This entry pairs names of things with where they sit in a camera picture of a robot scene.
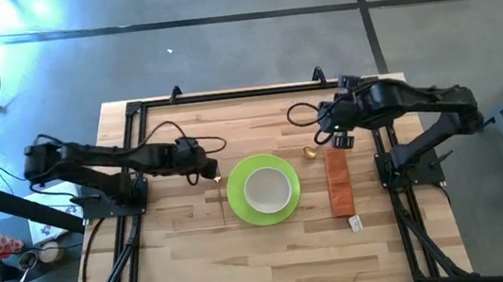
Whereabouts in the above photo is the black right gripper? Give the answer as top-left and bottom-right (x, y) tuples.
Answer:
(314, 91), (368, 154)

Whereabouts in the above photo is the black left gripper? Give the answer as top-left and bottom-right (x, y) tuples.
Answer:
(170, 134), (223, 184)

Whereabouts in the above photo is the thin gold cutlery piece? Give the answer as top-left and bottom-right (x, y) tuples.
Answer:
(212, 174), (227, 227)

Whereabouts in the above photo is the white ceramic bowl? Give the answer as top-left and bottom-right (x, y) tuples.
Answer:
(241, 163), (295, 218)

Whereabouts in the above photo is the green round plate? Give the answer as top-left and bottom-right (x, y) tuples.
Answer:
(222, 149), (305, 231)

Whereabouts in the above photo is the white napkin tag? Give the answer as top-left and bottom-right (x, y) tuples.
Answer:
(347, 214), (364, 234)

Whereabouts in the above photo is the short black floor tape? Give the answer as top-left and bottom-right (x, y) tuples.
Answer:
(348, 0), (390, 77)

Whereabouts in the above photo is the long black floor tape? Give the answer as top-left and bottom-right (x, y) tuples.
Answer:
(0, 0), (469, 54)

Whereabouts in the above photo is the white paper sheet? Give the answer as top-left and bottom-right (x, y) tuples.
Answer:
(23, 178), (87, 246)

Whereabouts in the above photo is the beige paper cup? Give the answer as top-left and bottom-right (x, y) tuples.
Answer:
(36, 239), (68, 266)

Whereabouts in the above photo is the black desk beam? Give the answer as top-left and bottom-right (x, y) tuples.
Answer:
(0, 169), (88, 244)

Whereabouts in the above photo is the metal cup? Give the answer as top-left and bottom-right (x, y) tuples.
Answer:
(15, 249), (42, 274)

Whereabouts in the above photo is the red patterned cloth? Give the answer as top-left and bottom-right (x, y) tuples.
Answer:
(0, 231), (26, 259)

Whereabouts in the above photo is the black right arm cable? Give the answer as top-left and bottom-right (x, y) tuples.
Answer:
(284, 98), (336, 150)

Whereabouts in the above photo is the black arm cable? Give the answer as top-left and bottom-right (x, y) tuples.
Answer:
(141, 113), (233, 191)
(284, 98), (336, 150)

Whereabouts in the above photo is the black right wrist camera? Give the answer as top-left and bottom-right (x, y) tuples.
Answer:
(335, 73), (362, 95)

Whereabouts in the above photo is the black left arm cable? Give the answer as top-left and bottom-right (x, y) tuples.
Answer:
(141, 113), (233, 191)

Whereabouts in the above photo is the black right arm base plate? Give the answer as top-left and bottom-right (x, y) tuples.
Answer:
(372, 141), (447, 193)

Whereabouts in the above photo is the black aluminium table frame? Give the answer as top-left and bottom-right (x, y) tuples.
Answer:
(49, 50), (475, 282)

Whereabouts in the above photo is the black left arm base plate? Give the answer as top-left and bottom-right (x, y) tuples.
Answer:
(75, 171), (153, 223)

